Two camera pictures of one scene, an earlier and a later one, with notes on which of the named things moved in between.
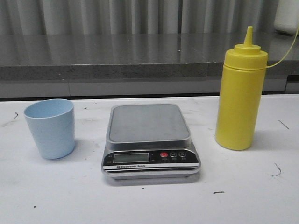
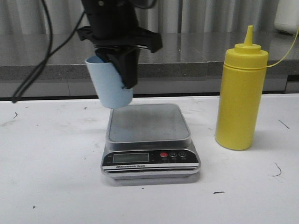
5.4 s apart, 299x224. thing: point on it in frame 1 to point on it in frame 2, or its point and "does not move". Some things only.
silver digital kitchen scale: [149, 141] does not move
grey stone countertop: [136, 56] does not move
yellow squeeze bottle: [241, 94] does not move
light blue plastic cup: [53, 122] to [109, 90]
